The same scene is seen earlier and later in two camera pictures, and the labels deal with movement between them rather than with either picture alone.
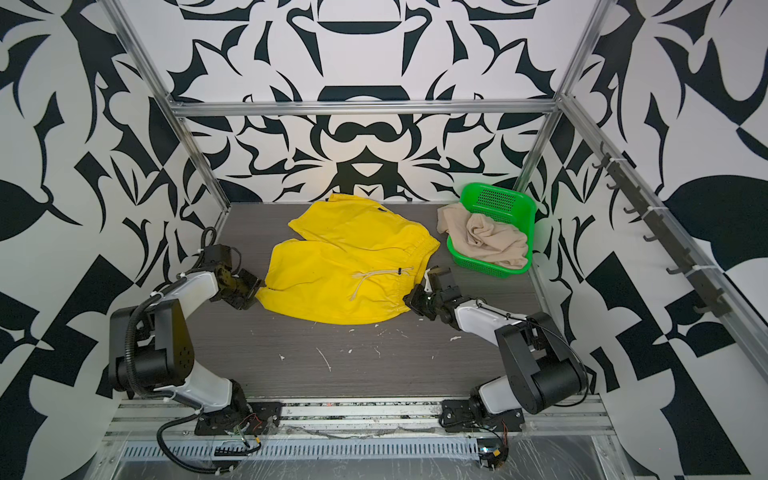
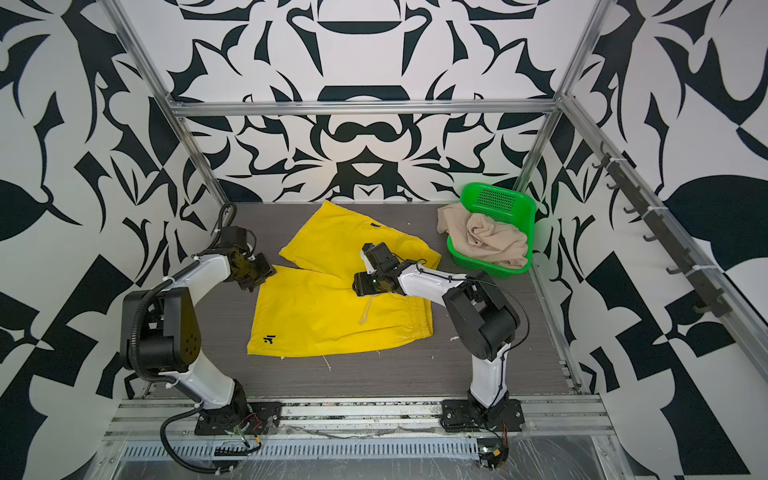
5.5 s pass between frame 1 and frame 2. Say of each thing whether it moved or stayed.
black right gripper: moved
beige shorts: stayed
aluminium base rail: stayed
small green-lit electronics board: stayed
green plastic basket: stayed
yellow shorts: moved
